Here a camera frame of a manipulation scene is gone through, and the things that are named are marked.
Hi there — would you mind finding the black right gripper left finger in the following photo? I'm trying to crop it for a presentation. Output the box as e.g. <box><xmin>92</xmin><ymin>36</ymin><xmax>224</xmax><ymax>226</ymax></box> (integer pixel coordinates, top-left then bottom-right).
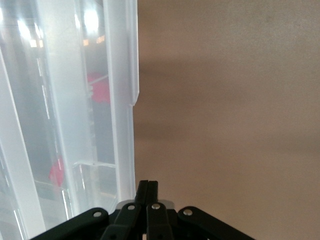
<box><xmin>29</xmin><ymin>180</ymin><xmax>150</xmax><ymax>240</ymax></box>

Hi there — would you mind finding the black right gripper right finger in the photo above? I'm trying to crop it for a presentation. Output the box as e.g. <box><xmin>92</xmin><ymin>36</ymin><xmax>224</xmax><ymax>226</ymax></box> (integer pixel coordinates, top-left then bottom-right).
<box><xmin>146</xmin><ymin>180</ymin><xmax>256</xmax><ymax>240</ymax></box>

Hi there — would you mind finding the clear plastic box lid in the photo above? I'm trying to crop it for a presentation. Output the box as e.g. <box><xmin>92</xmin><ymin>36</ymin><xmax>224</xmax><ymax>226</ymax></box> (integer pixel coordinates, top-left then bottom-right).
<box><xmin>0</xmin><ymin>0</ymin><xmax>176</xmax><ymax>240</ymax></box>

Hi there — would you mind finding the clear plastic storage box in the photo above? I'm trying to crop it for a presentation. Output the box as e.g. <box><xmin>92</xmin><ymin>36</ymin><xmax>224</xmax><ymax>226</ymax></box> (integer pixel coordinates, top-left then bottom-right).
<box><xmin>0</xmin><ymin>37</ymin><xmax>118</xmax><ymax>216</ymax></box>

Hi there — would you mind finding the red block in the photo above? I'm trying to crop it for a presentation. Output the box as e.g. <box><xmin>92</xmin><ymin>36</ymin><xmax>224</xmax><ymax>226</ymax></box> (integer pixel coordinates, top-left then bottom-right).
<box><xmin>47</xmin><ymin>154</ymin><xmax>67</xmax><ymax>187</ymax></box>
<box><xmin>86</xmin><ymin>72</ymin><xmax>111</xmax><ymax>105</ymax></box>

